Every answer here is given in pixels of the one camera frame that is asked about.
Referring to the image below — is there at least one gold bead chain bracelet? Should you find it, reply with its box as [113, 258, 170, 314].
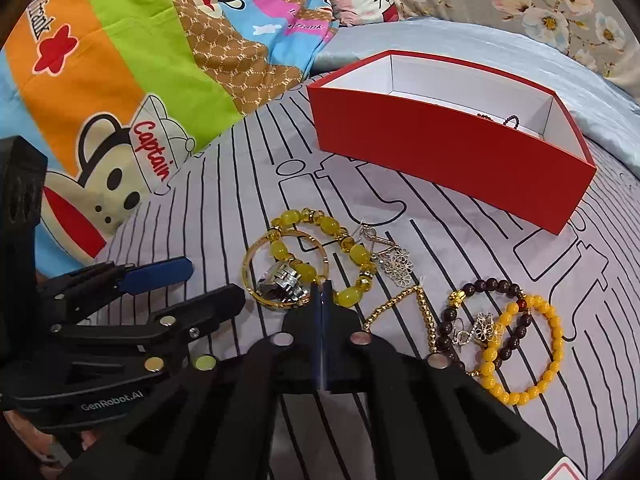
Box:
[362, 284, 441, 356]

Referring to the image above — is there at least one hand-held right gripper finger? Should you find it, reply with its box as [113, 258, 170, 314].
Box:
[325, 282, 568, 480]
[60, 282, 325, 480]

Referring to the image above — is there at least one dark brown bead bracelet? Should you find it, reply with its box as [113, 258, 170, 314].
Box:
[434, 278, 533, 367]

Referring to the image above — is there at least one gold bangle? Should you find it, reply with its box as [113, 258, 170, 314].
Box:
[242, 232, 330, 308]

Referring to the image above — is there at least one opaque yellow bead bracelet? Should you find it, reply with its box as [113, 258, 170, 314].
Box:
[472, 294, 566, 407]

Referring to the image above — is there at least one light blue pillow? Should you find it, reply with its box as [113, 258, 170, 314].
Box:
[310, 15, 640, 176]

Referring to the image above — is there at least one silver metal link watch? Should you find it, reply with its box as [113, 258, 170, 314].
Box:
[255, 260, 311, 303]

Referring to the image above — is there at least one yellow glass bead bracelet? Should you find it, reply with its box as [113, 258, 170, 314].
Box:
[267, 208, 377, 308]

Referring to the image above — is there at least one silver flower pendant necklace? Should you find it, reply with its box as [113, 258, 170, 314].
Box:
[350, 220, 413, 288]

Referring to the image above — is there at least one silver flower charm chain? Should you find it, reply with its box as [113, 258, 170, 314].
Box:
[450, 312, 503, 348]

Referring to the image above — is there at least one dark purple bead bracelet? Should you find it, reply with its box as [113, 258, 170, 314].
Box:
[477, 111, 522, 130]

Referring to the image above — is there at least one cartoon monkey printed blanket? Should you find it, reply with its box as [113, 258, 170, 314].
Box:
[0, 0, 346, 281]

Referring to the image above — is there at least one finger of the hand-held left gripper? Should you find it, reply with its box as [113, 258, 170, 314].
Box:
[49, 283, 247, 357]
[37, 256, 195, 312]

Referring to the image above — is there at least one red cardboard box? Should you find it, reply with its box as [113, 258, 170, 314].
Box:
[306, 50, 598, 236]

